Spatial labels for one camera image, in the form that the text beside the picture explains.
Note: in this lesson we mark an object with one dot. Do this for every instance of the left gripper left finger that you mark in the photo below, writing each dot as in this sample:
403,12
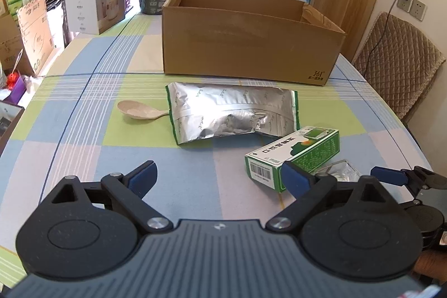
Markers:
126,193

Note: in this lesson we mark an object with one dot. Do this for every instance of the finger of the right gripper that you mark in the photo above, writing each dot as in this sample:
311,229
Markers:
389,176

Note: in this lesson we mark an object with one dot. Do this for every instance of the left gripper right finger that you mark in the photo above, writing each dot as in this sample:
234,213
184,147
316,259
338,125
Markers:
309,191

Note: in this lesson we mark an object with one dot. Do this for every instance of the clear blister pack bag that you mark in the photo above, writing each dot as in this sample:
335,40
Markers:
342,170

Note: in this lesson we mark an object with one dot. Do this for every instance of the green white spray box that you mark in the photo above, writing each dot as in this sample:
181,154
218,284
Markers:
308,148

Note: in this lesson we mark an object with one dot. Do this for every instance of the beige plastic spoon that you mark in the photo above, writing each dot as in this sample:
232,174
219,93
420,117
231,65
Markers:
140,111

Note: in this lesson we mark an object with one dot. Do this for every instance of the silver foil pouch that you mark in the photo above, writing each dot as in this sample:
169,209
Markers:
200,111

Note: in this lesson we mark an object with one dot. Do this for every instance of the checkered tablecloth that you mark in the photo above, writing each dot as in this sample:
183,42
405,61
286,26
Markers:
72,126

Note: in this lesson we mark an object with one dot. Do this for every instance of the brown quilted chair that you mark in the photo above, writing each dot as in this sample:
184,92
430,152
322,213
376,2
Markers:
400,62

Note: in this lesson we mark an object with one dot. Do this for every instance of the brown white open box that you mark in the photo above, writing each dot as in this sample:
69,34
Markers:
10,115

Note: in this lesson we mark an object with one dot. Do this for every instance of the brown cardboard box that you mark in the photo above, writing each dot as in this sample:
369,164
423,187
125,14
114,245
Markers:
276,40

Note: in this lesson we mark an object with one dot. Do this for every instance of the open kraft cardboard box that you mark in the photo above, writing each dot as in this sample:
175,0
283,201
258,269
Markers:
31,35

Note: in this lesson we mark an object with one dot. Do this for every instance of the wall power socket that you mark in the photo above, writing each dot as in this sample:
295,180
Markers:
404,5

